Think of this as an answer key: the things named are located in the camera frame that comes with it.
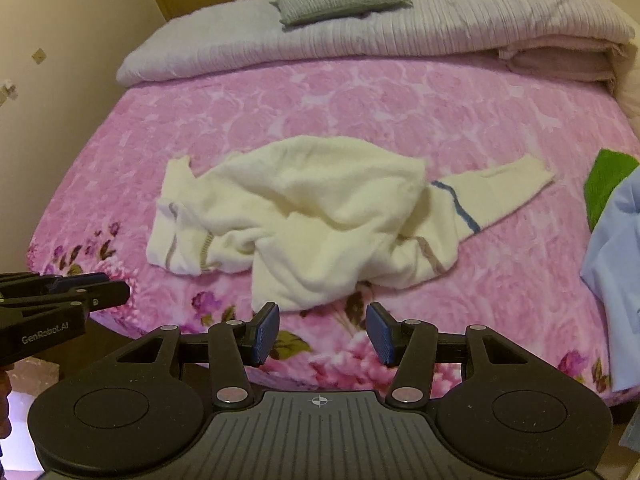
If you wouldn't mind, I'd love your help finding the mauve folded blanket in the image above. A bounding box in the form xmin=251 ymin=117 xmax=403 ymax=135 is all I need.
xmin=498 ymin=35 xmax=638 ymax=92

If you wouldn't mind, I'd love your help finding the green knit garment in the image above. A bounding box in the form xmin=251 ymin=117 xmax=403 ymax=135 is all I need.
xmin=584 ymin=148 xmax=639 ymax=232

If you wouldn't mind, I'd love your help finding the striped grey folded quilt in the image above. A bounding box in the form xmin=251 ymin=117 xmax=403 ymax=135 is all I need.
xmin=116 ymin=0 xmax=634 ymax=87

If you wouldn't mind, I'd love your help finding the person left hand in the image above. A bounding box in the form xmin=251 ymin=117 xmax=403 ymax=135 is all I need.
xmin=0 ymin=364 xmax=14 ymax=439

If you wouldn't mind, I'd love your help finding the white knit sweater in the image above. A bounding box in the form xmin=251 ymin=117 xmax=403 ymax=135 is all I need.
xmin=146 ymin=136 xmax=553 ymax=311

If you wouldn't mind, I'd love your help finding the light blue shirt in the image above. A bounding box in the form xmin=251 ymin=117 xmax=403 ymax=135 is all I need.
xmin=580 ymin=170 xmax=640 ymax=392

